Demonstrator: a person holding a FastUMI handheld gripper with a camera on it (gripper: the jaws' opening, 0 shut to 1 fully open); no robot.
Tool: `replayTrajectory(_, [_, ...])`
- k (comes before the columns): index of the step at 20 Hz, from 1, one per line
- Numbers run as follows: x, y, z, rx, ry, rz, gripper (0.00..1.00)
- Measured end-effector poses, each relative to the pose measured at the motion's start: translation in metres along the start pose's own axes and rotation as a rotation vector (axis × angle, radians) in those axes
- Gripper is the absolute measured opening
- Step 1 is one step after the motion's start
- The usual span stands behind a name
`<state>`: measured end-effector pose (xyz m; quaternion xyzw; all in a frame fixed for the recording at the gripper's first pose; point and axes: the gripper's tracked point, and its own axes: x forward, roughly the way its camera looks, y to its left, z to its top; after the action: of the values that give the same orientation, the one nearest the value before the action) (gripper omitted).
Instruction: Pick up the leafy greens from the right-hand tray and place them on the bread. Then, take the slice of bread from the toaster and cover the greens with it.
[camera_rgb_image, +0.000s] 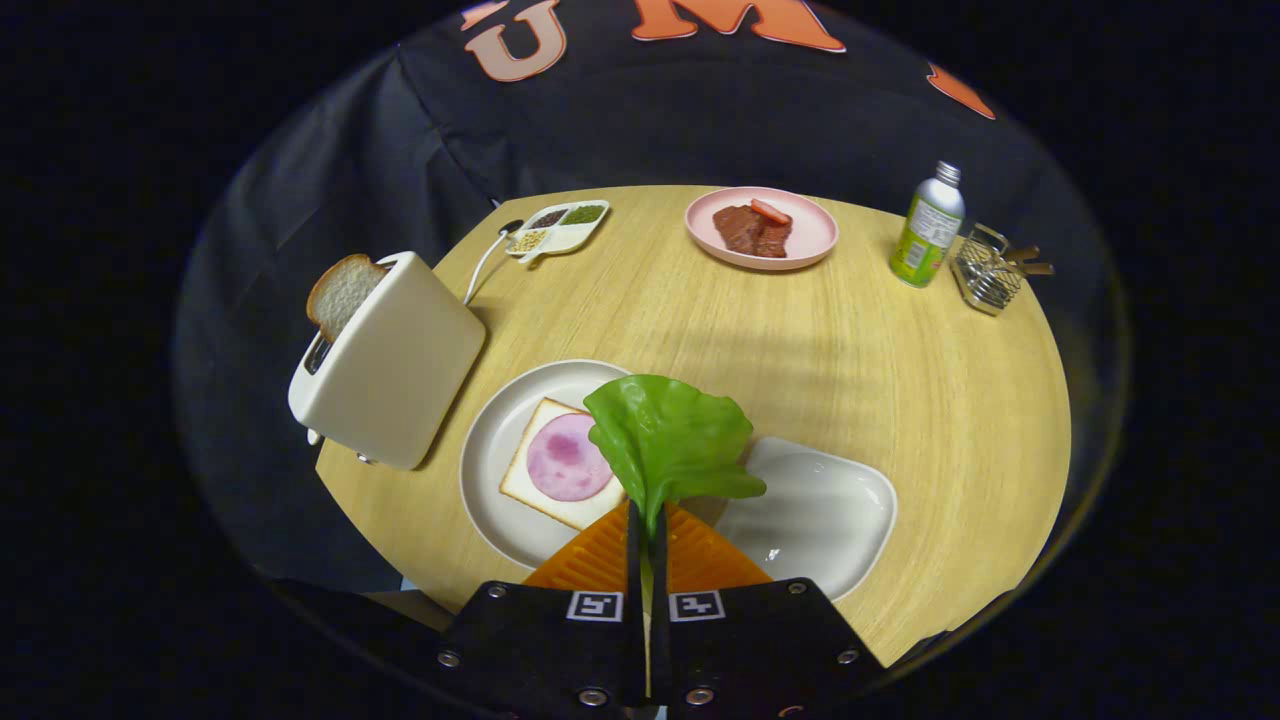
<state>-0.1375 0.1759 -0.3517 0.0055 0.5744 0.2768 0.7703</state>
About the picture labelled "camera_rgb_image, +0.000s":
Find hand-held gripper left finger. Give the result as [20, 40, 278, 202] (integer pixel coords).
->
[435, 500, 646, 716]

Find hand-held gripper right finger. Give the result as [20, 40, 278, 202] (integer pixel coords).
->
[648, 500, 889, 716]

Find green lettuce leaf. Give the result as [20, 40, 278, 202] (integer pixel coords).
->
[583, 374, 768, 541]

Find brown-crust bread slice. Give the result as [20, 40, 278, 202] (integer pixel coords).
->
[305, 253, 391, 344]

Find white oval dish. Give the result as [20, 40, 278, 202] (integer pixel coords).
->
[712, 436, 899, 602]

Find square white toast slice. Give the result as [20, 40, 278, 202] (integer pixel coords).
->
[499, 397, 629, 531]

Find pink ham slice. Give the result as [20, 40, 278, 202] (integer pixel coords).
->
[526, 412, 614, 503]

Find round white plate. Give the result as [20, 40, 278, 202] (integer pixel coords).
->
[459, 359, 641, 571]

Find white toaster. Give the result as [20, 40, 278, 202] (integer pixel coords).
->
[287, 250, 488, 472]

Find white divided dish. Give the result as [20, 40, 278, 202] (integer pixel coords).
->
[505, 200, 611, 265]

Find pink plate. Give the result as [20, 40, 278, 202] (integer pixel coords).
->
[685, 187, 840, 272]

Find brown meat pieces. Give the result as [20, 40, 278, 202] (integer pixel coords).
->
[712, 204, 793, 259]

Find silver bottle with green label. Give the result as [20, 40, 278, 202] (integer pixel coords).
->
[890, 160, 967, 289]

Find white toaster cable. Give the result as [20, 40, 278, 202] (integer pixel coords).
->
[463, 220, 523, 306]

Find small wire basket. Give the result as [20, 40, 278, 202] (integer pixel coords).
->
[950, 223, 1026, 317]

